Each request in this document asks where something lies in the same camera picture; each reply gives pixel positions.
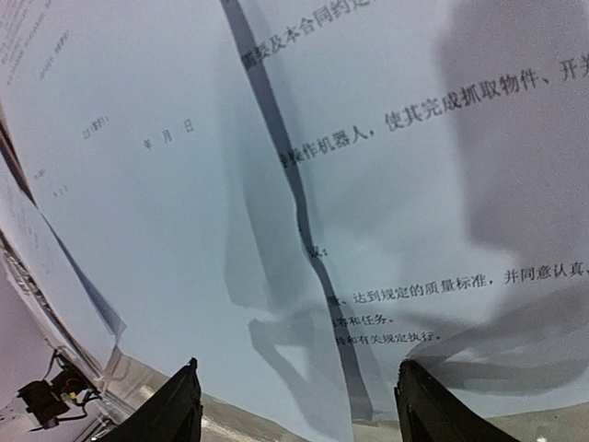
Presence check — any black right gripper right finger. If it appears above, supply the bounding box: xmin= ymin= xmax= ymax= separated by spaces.
xmin=394 ymin=359 xmax=517 ymax=442

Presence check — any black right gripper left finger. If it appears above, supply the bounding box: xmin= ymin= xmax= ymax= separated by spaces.
xmin=99 ymin=357 xmax=202 ymax=442

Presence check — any stack of printed papers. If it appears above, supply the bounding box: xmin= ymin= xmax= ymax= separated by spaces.
xmin=224 ymin=1 xmax=588 ymax=421

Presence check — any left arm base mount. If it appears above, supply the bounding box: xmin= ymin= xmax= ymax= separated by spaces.
xmin=16 ymin=350 xmax=103 ymax=433

